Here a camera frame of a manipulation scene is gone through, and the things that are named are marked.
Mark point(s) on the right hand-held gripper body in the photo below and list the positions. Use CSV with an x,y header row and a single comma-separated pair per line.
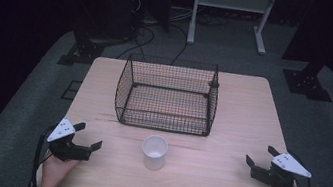
x,y
276,178

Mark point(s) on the black stand with angled legs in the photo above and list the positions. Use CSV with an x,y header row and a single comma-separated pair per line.
x,y
84,50

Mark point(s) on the white metal stand frame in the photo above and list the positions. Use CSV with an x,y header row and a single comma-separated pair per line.
x,y
233,1

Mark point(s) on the black stand with flat base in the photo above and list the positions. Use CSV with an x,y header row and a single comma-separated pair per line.
x,y
308,83

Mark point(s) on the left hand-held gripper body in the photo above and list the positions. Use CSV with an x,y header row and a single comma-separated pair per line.
x,y
68,151

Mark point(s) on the person's left hand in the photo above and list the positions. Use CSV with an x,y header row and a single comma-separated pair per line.
x,y
54,168

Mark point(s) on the white plastic cup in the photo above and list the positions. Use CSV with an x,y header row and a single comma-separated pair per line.
x,y
154,152

